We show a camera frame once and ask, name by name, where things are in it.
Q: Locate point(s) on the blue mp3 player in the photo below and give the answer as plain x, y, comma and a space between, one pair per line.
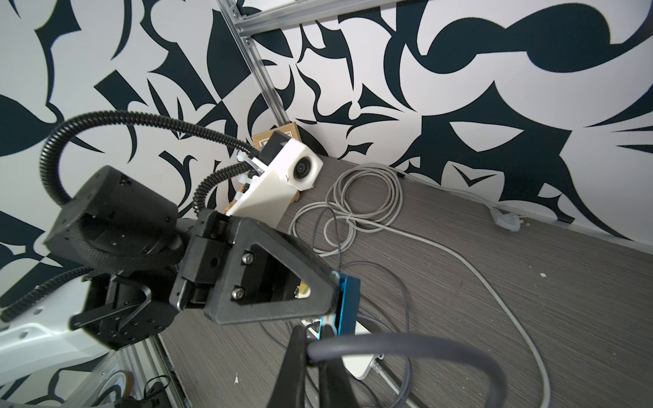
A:
347, 303

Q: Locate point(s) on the framed plant picture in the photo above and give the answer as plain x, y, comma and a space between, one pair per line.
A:
282, 151

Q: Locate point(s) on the dark usb cable green charger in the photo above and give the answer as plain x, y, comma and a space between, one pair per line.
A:
416, 346

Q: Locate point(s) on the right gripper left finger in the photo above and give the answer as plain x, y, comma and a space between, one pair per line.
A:
289, 390

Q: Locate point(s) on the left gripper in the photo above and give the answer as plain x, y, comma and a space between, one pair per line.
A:
239, 270

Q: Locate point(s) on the yellow usb charger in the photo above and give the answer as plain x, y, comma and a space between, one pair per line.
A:
302, 291

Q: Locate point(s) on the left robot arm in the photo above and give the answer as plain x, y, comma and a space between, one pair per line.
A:
139, 263

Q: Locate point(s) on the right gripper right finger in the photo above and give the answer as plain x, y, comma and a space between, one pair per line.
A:
335, 389

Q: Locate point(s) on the tape roll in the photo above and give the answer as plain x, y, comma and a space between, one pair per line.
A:
117, 387

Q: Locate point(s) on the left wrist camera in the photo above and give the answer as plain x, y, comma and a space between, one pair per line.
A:
267, 197

